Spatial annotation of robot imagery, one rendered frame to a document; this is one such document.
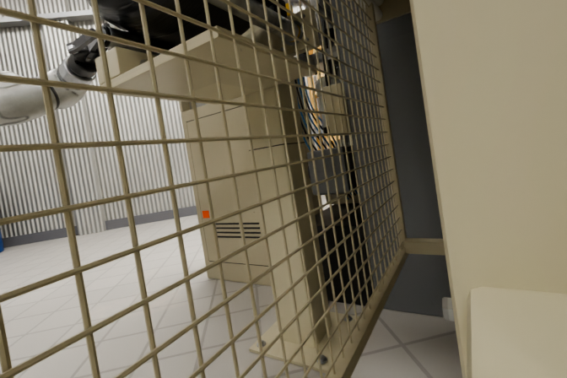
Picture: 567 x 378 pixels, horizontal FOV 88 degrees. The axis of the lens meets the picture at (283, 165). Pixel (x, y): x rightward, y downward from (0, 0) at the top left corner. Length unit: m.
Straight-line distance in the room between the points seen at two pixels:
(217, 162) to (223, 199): 0.19
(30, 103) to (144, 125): 3.27
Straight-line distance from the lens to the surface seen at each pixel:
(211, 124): 1.51
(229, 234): 1.53
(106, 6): 0.78
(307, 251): 0.94
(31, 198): 4.89
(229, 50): 0.57
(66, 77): 1.12
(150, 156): 4.26
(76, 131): 4.52
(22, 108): 1.08
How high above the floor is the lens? 0.58
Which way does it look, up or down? 2 degrees down
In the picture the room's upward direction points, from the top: 9 degrees counter-clockwise
